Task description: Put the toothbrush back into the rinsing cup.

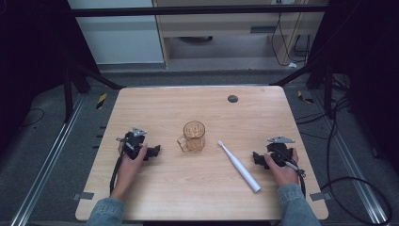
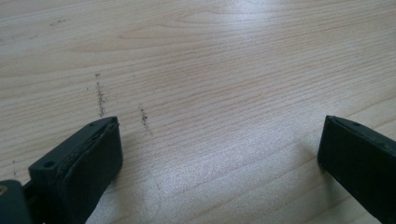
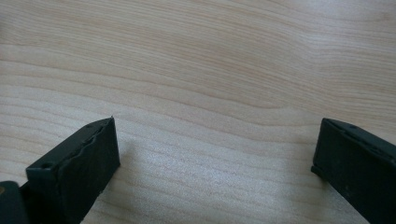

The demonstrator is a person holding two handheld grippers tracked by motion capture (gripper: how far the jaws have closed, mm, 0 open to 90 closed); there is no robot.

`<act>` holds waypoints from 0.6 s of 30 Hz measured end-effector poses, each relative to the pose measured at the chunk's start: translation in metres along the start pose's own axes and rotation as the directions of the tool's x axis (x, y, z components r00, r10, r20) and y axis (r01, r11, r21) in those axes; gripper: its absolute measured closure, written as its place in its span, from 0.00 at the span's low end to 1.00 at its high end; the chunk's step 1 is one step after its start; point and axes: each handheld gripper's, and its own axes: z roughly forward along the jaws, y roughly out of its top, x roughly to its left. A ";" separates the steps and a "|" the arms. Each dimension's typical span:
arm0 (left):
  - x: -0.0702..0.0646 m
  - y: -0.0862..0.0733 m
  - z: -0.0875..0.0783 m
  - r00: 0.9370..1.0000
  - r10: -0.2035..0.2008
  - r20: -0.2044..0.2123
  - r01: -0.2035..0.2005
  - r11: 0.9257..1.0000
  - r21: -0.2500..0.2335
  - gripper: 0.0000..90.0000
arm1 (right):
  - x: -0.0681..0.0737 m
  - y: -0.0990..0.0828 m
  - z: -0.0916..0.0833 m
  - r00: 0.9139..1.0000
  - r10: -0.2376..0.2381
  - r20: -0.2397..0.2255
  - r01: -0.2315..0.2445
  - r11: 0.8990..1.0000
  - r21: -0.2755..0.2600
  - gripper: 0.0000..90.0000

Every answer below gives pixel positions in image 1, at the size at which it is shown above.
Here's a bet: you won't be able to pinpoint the clear glass mug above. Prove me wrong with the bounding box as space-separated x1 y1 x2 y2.
176 121 207 153

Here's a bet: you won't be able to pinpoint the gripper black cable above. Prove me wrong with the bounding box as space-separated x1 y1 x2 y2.
109 137 130 196
271 150 307 198

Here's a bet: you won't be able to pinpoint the person's left hand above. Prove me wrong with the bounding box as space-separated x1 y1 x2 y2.
110 141 149 201

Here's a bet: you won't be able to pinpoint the person's right hand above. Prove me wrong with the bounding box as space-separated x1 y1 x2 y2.
263 148 300 187

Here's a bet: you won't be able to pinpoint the black metal stand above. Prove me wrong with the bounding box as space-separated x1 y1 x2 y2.
269 59 336 121
62 59 126 124

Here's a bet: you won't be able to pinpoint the white cabinet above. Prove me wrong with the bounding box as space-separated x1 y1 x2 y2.
67 0 166 66

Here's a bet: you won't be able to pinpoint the black metal frame bar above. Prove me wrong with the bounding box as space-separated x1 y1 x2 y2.
71 5 329 18

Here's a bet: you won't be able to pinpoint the wooden desk furniture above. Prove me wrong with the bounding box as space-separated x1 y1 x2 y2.
152 0 329 69

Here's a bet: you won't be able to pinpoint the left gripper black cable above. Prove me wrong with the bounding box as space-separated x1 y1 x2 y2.
109 137 130 196

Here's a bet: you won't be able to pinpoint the aluminium floor rail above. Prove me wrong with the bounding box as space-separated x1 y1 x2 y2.
311 90 390 225
9 93 88 226

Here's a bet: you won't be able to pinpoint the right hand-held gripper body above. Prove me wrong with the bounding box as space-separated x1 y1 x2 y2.
265 135 296 168

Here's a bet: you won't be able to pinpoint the hanging black cables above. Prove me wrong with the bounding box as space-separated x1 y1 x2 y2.
270 3 311 68

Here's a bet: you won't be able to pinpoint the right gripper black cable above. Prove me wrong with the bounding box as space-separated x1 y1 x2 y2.
271 150 307 198

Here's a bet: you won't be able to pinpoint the grey metal table bracket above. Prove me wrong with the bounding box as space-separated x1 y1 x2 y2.
310 191 332 202
72 191 95 202

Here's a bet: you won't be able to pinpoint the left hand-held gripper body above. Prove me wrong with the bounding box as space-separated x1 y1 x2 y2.
116 126 150 161

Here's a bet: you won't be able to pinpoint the white electric toothbrush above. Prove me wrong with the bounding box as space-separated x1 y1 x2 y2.
217 139 262 194

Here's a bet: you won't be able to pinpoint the black floor cable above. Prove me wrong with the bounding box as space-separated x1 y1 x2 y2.
295 93 393 226

